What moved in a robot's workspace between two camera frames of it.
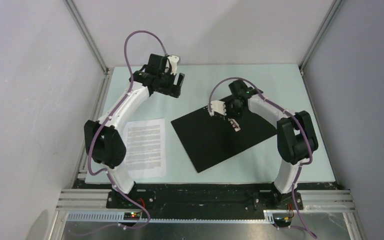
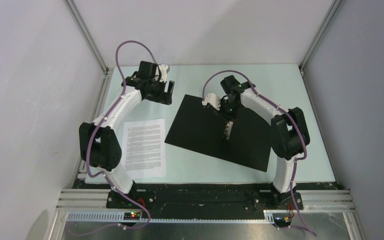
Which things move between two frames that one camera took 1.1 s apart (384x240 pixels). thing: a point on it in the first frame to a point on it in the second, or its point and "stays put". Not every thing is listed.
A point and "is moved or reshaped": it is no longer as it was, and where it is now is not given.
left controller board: [131, 216] stays put
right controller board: [282, 222] stays put
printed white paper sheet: [145, 148] stays put
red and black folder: [208, 140] is moved or reshaped
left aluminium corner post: [87, 36] stays put
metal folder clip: [234, 124] to [228, 129]
